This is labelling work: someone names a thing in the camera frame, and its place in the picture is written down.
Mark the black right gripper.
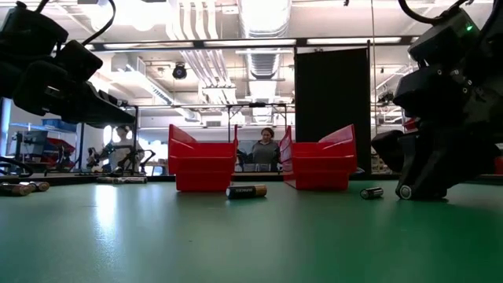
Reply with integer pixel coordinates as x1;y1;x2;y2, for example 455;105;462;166
371;64;503;200

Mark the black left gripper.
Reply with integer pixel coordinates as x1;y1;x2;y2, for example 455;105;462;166
0;39;137;128

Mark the red plastic bin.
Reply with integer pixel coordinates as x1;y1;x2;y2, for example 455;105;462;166
167;123;239;193
279;123;358;192

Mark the person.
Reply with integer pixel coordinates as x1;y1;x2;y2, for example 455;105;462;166
241;127;282;173
102;124;145;173

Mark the red shelf bin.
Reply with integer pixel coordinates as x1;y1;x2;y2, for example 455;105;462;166
45;137;76;155

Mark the grey equipment box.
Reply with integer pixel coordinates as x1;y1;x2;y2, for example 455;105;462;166
15;130;49;156

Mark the LED light bar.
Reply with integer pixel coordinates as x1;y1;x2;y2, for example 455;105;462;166
306;36;402;45
102;42;194;50
204;39;297;46

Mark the black standing panel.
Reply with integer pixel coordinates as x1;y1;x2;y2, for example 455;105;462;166
294;46;373;174

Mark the green table mat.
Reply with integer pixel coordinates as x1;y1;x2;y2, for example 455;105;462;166
0;178;503;283

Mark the black dome camera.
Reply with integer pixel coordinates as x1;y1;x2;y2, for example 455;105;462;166
171;62;188;80

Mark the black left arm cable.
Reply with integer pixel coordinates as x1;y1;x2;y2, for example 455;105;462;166
80;0;118;46

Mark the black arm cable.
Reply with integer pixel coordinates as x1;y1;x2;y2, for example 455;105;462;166
80;0;118;46
397;0;472;25

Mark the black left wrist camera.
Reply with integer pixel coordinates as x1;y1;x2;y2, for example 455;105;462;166
0;2;70;60

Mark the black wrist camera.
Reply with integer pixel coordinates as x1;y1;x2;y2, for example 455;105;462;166
407;6;481;66
0;2;70;60

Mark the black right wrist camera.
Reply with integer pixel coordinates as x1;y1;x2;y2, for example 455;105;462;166
407;6;481;66

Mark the black overhead frame bar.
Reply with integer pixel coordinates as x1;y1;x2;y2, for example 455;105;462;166
84;35;417;51

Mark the distant black metal frame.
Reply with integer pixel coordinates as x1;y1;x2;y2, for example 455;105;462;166
76;102;290;174

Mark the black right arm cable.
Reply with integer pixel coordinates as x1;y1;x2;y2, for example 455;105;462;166
397;0;472;25

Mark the silver ventilation duct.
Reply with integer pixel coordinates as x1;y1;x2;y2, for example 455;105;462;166
237;0;294;127

